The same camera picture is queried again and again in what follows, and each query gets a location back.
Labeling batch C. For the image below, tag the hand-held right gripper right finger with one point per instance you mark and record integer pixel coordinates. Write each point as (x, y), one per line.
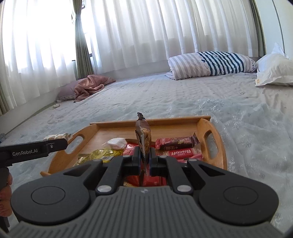
(153, 164)

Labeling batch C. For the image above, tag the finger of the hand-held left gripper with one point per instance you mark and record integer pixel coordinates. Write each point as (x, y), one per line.
(57, 144)

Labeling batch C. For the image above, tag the red biscuit packet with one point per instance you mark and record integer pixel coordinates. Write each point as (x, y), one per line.
(129, 150)
(183, 152)

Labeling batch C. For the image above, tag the giraffe pattern candy packet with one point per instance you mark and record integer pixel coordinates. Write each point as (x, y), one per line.
(57, 136)

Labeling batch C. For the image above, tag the person's left hand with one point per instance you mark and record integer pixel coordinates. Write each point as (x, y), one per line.
(5, 201)

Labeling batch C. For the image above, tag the brown cookie snack packet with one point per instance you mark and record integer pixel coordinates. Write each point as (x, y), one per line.
(143, 137)

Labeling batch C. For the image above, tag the pale blue snowflake bedspread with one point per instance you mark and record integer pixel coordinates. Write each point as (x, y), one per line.
(251, 137)

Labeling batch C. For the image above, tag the green curtain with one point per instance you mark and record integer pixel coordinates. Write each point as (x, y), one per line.
(258, 27)
(82, 45)

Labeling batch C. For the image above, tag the large red nut packet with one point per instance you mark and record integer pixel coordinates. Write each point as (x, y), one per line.
(158, 180)

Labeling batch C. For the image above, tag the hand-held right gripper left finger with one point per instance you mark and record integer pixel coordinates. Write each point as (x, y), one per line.
(136, 162)

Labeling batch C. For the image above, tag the white pillow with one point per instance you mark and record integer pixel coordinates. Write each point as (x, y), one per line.
(274, 68)

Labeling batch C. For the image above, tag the small beige object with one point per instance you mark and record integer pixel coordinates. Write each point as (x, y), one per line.
(55, 106)

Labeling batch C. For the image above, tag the purple pillow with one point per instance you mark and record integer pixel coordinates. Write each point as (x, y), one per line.
(66, 91)

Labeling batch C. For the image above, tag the white sheer curtain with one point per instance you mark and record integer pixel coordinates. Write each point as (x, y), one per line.
(171, 29)
(34, 45)

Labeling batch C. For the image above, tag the red brown chocolate bar packet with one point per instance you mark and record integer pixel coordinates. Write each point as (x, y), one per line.
(174, 142)

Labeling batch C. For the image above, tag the pink cloth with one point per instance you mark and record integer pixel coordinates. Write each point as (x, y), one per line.
(91, 85)

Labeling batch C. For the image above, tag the small white snack packet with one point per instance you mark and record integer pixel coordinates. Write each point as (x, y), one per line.
(115, 143)

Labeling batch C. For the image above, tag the wooden tray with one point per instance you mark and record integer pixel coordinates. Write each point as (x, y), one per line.
(105, 135)

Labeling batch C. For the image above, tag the striped pillow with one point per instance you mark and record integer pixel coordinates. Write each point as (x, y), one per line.
(206, 64)

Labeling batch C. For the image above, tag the white wardrobe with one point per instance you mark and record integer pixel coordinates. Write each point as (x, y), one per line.
(279, 20)

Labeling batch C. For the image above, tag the yellow snack packet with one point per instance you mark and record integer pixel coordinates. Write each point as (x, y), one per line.
(98, 154)

